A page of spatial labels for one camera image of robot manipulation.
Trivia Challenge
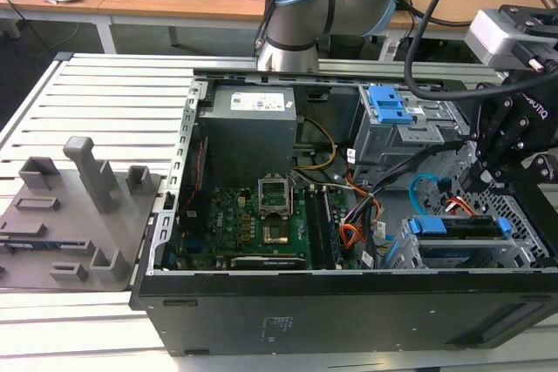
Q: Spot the metal disk bay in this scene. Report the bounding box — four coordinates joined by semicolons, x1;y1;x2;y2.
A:
383;213;550;269

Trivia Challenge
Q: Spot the metal socket cover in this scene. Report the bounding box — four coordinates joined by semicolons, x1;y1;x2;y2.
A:
257;174;291;220

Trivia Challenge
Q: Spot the black PC case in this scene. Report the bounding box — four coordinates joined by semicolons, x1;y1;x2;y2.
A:
129;67;558;358

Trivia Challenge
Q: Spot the black graphics card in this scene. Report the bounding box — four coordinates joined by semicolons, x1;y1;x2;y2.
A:
229;254;309;269

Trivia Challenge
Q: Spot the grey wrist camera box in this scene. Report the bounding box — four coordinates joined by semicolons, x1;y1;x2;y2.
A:
464;9;558;71

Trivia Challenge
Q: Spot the hard disk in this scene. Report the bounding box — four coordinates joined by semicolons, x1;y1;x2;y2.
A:
408;214;512;267

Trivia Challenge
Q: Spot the RAM stick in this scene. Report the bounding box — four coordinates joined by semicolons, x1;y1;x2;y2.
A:
322;191;342;264

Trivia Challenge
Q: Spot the black RAM slot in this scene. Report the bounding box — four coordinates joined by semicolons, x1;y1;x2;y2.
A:
304;188;326;268

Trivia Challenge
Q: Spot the grey parts rack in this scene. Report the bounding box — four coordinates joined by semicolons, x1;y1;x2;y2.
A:
0;136;163;293

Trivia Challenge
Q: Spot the CPU socket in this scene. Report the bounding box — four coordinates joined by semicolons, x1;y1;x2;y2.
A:
260;221;291;246

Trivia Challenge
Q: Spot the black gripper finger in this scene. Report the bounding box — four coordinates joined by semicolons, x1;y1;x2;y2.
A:
461;92;531;190
473;149;557;193

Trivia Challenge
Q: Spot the orange red disk wire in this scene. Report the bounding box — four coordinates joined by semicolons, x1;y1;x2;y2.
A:
444;196;484;219

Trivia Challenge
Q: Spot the orange wire bundle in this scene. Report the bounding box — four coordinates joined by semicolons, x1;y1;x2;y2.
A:
339;222;371;256

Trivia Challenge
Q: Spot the grey power supply unit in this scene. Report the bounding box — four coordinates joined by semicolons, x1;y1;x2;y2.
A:
195;85;298;190

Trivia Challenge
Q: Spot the black sleeved cable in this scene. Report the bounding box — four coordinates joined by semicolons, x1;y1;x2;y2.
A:
339;139;463;225

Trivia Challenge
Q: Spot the blue disk wire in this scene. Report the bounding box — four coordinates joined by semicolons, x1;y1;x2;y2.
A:
411;173;453;216

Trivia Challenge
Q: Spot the grey metal drive cage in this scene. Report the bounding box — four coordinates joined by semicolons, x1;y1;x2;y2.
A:
352;83;476;190

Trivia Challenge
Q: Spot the yellow black wire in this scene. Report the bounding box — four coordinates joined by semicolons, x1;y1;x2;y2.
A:
291;115;337;171

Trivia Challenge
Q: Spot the green motherboard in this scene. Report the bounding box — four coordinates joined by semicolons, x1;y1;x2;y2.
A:
174;184;350;271

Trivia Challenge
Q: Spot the blue plastic drive latch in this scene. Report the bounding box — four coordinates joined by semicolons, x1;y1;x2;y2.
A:
368;84;413;124

